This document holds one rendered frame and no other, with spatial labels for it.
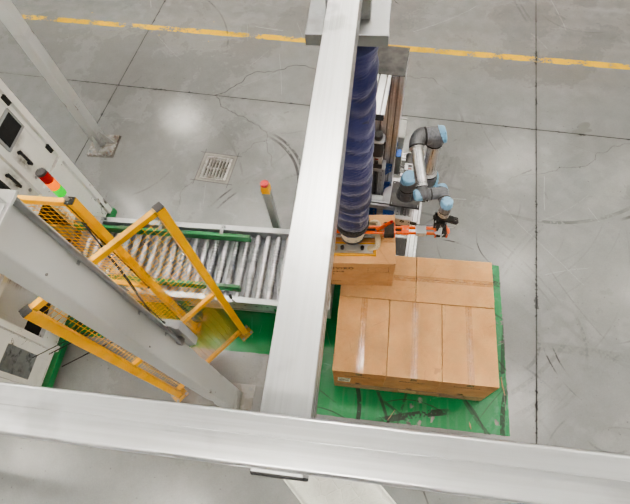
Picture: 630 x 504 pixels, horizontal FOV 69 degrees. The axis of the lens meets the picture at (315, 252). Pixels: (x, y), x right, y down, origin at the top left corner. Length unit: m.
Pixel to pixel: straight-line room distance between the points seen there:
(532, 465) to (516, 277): 3.86
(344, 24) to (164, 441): 1.22
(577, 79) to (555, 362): 3.38
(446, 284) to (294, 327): 2.90
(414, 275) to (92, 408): 3.17
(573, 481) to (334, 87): 1.03
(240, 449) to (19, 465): 4.10
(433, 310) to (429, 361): 0.40
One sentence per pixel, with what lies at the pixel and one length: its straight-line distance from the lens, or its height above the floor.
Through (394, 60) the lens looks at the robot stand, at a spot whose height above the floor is 2.03.
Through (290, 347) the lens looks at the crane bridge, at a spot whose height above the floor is 3.05.
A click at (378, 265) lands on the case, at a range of 3.24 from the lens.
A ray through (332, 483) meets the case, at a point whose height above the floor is 1.02.
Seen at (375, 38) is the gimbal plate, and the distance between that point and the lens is 1.79.
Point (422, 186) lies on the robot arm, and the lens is 2.98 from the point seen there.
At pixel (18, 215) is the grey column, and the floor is 2.93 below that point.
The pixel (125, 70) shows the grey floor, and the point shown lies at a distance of 6.76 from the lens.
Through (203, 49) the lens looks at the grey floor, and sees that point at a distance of 6.66.
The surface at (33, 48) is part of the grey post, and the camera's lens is 5.11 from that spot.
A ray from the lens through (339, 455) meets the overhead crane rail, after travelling 0.75.
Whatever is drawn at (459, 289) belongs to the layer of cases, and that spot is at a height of 0.54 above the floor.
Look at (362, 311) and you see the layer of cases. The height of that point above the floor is 0.54.
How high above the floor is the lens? 3.96
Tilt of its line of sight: 62 degrees down
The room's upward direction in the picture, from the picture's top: 9 degrees counter-clockwise
